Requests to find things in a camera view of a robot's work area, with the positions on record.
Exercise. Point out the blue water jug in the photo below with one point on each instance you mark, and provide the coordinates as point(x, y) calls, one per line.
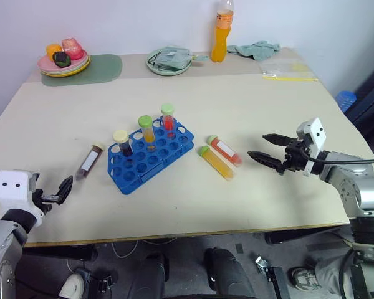
point(346, 99)

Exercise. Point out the orange liquid tube green cap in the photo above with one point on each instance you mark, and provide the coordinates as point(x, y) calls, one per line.
point(226, 151)

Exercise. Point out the yellow liquid tube green cap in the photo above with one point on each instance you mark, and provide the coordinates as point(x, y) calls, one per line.
point(218, 163)
point(147, 130)

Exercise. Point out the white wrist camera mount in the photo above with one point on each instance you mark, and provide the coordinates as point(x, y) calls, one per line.
point(14, 190)
point(316, 134)

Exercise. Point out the red liquid tube green cap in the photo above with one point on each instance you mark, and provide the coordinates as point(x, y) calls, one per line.
point(168, 120)

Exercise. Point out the green cloth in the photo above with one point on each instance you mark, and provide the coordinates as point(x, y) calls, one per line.
point(258, 50)

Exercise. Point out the dark rounded shape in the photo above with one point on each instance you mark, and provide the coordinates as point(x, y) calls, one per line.
point(227, 274)
point(151, 277)

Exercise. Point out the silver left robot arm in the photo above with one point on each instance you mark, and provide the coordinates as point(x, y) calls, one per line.
point(1, 249)

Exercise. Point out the grey trouser leg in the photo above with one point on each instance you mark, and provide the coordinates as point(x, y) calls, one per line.
point(333, 274)

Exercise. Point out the metal caster wheel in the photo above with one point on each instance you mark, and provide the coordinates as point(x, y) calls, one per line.
point(261, 264)

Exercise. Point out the green placemat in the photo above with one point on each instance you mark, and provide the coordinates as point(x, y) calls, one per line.
point(103, 70)

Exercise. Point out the pink apple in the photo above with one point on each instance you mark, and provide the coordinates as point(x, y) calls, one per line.
point(72, 48)

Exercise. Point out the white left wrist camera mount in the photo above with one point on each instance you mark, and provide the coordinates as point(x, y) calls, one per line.
point(14, 190)

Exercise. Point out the black chair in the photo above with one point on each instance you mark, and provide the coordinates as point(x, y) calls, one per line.
point(372, 99)

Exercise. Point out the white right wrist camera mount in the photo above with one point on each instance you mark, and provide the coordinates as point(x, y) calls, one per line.
point(316, 134)

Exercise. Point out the orange fruit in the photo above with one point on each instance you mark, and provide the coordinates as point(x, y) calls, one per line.
point(53, 50)

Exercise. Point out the clear plastic zip bag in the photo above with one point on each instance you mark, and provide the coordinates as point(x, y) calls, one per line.
point(283, 70)

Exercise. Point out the pink plate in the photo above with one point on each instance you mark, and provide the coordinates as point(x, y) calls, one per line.
point(46, 66)

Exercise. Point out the yellow plate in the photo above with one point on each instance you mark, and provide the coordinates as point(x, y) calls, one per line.
point(78, 70)

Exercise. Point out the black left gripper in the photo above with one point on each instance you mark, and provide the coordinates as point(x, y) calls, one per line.
point(46, 199)

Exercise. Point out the dark green avocado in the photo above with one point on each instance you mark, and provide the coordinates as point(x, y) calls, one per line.
point(61, 59)

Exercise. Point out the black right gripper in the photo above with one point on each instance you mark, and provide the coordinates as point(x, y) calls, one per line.
point(296, 155)

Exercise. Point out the brown liquid tube yellow cap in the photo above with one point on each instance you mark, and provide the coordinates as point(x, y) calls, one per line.
point(88, 162)

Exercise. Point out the black table frame bar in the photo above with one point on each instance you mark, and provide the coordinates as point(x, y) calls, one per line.
point(59, 253)
point(302, 236)

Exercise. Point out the white shoe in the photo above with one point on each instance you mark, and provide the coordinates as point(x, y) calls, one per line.
point(71, 285)

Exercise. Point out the orange soda bottle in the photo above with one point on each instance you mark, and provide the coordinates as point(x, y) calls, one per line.
point(220, 43)

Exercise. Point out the blue test tube rack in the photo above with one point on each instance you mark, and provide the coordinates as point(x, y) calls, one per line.
point(149, 165)

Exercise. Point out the dark purple tube yellow cap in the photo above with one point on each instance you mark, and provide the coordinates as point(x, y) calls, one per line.
point(124, 144)

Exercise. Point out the light green plate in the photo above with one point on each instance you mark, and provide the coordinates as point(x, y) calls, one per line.
point(154, 69)

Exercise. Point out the grey sneaker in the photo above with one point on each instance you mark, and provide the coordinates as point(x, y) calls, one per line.
point(303, 277)

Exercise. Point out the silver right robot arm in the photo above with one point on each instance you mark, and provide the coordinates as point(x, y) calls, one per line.
point(358, 183)

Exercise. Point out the grey-green zip pouch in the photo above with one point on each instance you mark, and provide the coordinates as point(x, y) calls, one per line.
point(171, 57)

